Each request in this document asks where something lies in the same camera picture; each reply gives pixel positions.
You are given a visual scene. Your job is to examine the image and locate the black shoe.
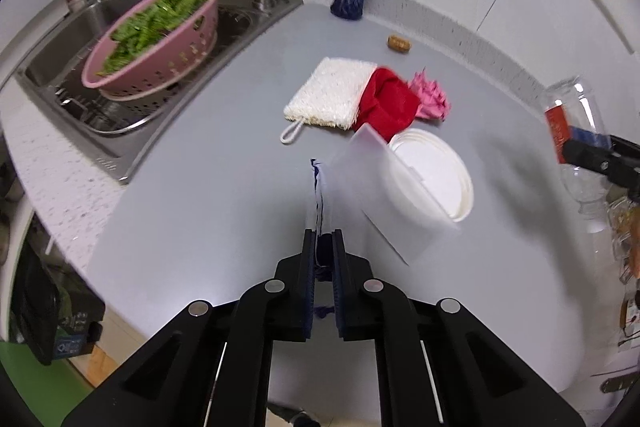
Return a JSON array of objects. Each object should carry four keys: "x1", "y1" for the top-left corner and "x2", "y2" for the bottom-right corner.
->
[{"x1": 267, "y1": 402, "x2": 321, "y2": 427}]

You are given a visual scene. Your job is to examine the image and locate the pink paper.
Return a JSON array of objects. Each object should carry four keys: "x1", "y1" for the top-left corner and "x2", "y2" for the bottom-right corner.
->
[{"x1": 407, "y1": 68, "x2": 452, "y2": 122}]

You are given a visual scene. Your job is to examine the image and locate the white loofah cloth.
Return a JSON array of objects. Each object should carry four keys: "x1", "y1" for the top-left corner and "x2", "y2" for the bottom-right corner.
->
[{"x1": 280, "y1": 57, "x2": 378, "y2": 145}]

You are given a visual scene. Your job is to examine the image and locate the black bag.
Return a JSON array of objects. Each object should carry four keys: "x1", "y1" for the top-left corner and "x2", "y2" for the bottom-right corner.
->
[{"x1": 10, "y1": 247, "x2": 106, "y2": 365}]

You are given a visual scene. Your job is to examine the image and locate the red cloth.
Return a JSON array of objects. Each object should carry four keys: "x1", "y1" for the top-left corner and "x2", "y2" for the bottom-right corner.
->
[{"x1": 352, "y1": 67, "x2": 418, "y2": 142}]

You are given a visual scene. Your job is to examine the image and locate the pink colander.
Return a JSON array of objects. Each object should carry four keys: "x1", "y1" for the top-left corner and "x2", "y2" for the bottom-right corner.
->
[{"x1": 81, "y1": 0, "x2": 221, "y2": 102}]

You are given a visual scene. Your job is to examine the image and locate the clear plastic bottle red label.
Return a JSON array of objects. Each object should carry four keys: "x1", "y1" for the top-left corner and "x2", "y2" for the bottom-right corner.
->
[{"x1": 544, "y1": 76, "x2": 623, "y2": 233}]

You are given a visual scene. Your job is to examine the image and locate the metal sink rack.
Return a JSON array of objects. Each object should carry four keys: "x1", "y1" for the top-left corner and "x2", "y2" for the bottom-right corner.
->
[{"x1": 55, "y1": 82, "x2": 166, "y2": 135}]

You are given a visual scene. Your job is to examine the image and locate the white round plastic lid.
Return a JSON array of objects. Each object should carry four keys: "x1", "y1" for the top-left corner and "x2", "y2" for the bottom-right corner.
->
[{"x1": 387, "y1": 129, "x2": 474, "y2": 223}]

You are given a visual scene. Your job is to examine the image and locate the green leafy vegetables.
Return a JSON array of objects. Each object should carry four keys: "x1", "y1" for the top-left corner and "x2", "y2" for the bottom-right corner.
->
[{"x1": 97, "y1": 0, "x2": 232, "y2": 76}]

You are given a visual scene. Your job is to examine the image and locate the stainless steel sink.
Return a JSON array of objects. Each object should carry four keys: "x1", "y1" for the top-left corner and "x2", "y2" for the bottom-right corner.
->
[{"x1": 15, "y1": 0, "x2": 304, "y2": 185}]

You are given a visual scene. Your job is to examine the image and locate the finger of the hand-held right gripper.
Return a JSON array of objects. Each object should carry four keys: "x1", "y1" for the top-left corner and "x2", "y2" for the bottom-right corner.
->
[
  {"x1": 561, "y1": 139, "x2": 640, "y2": 188},
  {"x1": 569, "y1": 126, "x2": 640, "y2": 158}
]

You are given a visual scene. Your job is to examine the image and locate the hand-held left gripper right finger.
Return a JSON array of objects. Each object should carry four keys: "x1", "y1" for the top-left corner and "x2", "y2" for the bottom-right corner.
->
[{"x1": 331, "y1": 229, "x2": 586, "y2": 427}]

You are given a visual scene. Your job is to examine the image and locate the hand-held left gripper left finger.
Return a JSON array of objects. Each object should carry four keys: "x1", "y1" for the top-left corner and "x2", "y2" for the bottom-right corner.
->
[{"x1": 60, "y1": 229, "x2": 321, "y2": 427}]

